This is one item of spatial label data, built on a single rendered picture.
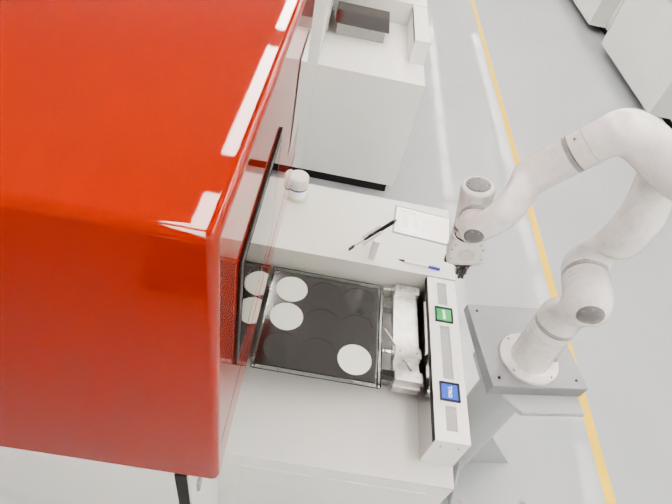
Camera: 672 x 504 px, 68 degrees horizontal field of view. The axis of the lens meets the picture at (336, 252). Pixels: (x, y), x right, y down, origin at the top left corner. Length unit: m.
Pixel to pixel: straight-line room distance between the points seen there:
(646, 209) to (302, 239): 0.96
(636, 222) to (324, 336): 0.86
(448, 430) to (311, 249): 0.68
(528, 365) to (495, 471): 0.93
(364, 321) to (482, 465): 1.14
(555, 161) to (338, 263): 0.75
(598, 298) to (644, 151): 0.38
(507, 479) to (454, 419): 1.14
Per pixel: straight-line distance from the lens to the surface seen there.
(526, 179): 1.24
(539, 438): 2.71
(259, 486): 1.59
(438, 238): 1.79
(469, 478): 2.45
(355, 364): 1.47
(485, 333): 1.73
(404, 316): 1.63
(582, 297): 1.39
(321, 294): 1.59
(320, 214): 1.75
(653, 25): 6.36
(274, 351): 1.45
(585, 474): 2.75
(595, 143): 1.21
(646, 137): 1.22
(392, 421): 1.50
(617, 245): 1.37
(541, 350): 1.61
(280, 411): 1.46
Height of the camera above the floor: 2.13
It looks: 46 degrees down
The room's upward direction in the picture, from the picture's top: 14 degrees clockwise
